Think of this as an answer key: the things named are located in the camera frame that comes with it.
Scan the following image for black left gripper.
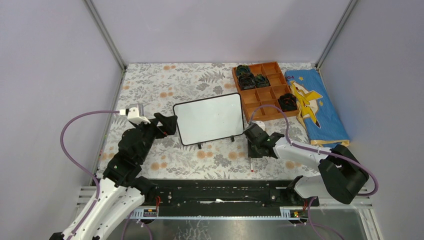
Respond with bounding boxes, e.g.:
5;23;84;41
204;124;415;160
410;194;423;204
133;113;179;164

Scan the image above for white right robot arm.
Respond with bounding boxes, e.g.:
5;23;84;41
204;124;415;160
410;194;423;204
243;123;370;206

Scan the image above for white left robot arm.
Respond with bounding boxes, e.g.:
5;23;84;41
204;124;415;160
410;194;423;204
50;108;178;240

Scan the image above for black framed whiteboard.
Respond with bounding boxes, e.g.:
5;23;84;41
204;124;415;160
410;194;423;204
172;92;245;146

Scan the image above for floral table cloth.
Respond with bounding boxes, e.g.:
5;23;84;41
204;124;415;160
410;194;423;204
116;63;319;180

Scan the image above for orange wooden compartment tray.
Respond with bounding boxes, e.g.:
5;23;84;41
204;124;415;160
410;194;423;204
232;61;299;122

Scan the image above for black coiled band front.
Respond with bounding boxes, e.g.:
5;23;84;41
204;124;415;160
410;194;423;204
277;93;298;112

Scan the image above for black coiled band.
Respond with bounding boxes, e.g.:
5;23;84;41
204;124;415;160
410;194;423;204
277;93;298;112
254;74;270;88
238;72;256;91
235;64;251;78

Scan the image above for black coiled band middle right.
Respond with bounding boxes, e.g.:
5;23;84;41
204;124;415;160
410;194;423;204
254;74;270;88

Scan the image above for blue cartoon cloth bag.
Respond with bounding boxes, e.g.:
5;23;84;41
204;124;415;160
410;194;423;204
284;69;350;148

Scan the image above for black coiled band middle left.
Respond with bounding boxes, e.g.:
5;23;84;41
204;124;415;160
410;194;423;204
238;72;256;91

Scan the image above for right electronics board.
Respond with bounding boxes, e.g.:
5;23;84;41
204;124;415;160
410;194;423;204
290;209;308;219

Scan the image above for electronics board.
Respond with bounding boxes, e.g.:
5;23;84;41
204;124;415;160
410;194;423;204
290;209;308;219
142;208;158;218

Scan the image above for black coiled band back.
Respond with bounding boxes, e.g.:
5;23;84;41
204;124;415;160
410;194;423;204
235;64;251;78

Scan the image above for left electronics board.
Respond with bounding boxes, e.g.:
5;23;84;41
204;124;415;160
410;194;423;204
142;208;158;218

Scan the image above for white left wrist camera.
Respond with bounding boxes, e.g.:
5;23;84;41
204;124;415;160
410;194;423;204
119;103;151;125

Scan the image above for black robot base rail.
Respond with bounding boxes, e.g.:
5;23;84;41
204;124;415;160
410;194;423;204
132;179;319;219

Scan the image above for left aluminium frame post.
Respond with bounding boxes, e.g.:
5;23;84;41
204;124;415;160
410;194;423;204
82;0;127;71

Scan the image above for aluminium frame post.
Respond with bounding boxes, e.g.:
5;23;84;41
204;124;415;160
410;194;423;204
82;0;127;71
315;0;360;69

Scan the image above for right aluminium frame post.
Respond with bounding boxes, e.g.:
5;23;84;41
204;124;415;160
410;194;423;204
315;0;360;69

